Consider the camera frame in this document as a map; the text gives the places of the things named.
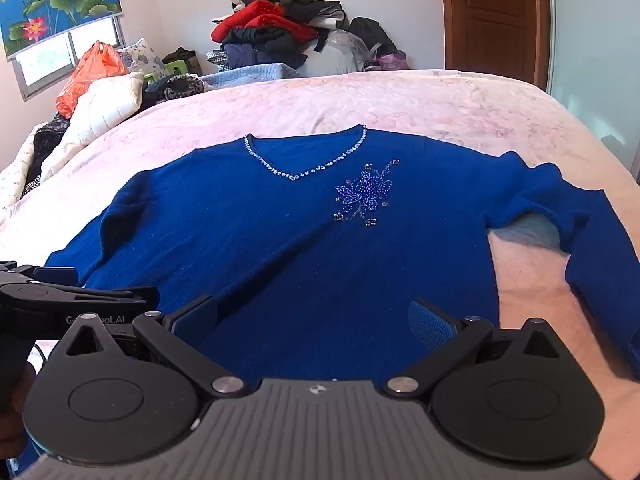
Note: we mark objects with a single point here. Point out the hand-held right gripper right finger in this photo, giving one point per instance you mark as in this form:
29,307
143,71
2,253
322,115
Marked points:
432,325

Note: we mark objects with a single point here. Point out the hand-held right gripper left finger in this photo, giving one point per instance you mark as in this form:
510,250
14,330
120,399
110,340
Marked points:
197,320

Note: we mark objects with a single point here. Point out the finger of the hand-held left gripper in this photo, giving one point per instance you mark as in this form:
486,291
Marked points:
100,297
57,276

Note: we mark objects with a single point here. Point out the blue beaded sweater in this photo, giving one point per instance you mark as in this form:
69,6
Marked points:
300,235

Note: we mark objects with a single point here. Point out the pile of clothes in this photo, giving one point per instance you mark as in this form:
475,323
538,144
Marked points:
270,30

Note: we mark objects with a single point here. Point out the person's left hand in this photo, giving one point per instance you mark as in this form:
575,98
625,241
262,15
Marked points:
10,440

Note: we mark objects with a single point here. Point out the black and white patterned cloth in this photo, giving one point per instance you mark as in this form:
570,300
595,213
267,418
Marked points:
45,142

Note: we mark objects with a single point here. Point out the white quilted pillow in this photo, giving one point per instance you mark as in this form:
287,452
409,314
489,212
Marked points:
100,105

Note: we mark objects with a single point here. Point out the orange plastic bag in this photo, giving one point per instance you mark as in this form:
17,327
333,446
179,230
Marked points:
87,72

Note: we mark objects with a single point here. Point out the window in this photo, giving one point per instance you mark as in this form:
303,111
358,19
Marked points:
50,57

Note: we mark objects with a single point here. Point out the leopard print cloth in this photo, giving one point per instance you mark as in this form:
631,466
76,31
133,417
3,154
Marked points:
175,90

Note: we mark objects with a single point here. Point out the pink blanket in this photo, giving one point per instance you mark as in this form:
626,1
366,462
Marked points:
425,102

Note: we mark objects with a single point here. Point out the green stool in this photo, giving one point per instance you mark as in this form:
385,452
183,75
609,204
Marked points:
160,71

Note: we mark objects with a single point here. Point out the white floral pillow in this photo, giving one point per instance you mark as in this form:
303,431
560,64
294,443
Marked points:
142,55

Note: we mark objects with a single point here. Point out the black bag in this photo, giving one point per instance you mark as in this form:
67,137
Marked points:
180,57

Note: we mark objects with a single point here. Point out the light blue knit blanket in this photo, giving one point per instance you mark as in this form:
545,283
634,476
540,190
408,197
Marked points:
250,75

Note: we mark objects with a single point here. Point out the purple cloth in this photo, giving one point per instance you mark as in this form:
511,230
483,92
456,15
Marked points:
395,60

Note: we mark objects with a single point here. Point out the clear plastic bag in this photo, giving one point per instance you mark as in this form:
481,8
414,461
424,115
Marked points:
335,55

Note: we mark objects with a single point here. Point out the black backpack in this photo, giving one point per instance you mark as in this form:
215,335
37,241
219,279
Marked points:
372,35

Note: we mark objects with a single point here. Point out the brown wooden door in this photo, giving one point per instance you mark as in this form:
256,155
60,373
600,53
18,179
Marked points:
492,15

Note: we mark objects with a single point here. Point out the frosted glass sliding door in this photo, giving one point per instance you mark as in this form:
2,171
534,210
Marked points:
595,35

